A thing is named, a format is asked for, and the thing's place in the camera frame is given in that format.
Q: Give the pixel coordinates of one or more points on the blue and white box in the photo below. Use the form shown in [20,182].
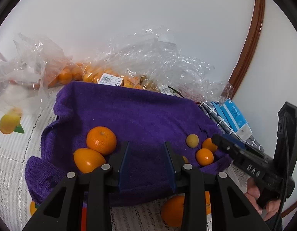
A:
[235,116]

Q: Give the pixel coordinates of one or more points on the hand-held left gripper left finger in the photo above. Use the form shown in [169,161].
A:
[123,167]

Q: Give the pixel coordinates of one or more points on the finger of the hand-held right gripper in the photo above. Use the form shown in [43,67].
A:
[244,146]
[223,144]

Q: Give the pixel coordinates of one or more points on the grey checked cloth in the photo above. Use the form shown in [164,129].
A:
[217,116]

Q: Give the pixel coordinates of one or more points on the person's right hand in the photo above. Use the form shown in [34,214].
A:
[253,190]

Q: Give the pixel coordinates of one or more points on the clear bag of oranges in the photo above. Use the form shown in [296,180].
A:
[95,73]

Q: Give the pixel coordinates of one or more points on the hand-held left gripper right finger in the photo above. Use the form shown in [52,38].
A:
[170,167]

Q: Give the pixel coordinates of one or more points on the clear plastic bag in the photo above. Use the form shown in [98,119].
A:
[42,53]

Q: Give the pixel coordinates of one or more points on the small orange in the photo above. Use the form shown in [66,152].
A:
[185,159]

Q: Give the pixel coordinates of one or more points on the crumpled clear plastic wrap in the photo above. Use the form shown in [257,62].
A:
[162,57]

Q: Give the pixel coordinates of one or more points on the small yellow fruit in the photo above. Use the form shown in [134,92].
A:
[192,140]

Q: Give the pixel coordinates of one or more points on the brown wooden door frame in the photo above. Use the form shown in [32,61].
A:
[255,33]

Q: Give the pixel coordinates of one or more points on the purple towel lined tray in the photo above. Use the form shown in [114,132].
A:
[138,115]

